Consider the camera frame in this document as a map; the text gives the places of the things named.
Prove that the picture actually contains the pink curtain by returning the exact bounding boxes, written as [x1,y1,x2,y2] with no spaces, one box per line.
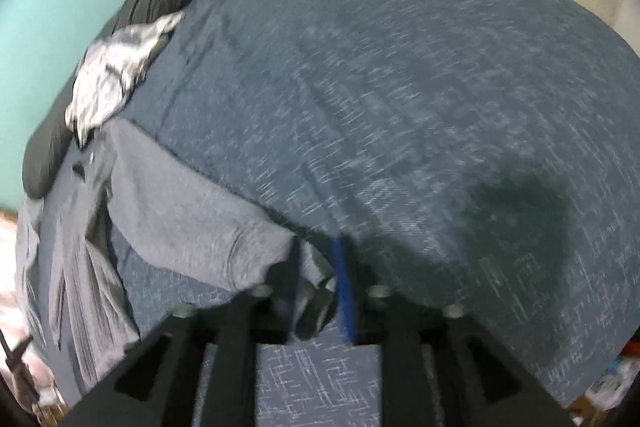
[0,217,61,408]

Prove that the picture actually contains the colourful bags pile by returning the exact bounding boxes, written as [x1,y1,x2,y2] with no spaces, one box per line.
[585,347,640,413]

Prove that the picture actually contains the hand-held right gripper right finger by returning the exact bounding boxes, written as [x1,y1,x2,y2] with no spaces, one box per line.
[332,237,576,427]

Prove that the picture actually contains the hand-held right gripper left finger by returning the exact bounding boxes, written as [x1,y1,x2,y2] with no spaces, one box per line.
[65,239,306,427]

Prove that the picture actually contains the light grey blanket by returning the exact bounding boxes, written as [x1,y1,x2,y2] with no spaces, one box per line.
[15,197,66,348]

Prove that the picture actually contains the blue patterned bed cover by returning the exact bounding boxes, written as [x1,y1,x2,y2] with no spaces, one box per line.
[15,0,640,427]

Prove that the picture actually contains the grey knit sweater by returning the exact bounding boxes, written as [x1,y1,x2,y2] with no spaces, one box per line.
[47,119,338,385]

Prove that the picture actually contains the white grey jacket black trim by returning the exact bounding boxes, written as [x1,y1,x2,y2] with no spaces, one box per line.
[65,11,186,145]

